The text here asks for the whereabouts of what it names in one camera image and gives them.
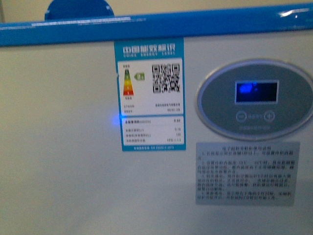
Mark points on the white blue chest freezer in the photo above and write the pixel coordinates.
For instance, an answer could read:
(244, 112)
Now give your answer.
(62, 167)

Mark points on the blue energy label sticker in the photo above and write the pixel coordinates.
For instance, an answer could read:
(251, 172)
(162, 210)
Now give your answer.
(151, 97)

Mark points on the grey oval control panel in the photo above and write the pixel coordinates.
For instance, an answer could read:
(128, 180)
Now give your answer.
(256, 99)

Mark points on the grey instruction sticker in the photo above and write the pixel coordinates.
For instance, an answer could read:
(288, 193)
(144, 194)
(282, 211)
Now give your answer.
(246, 173)

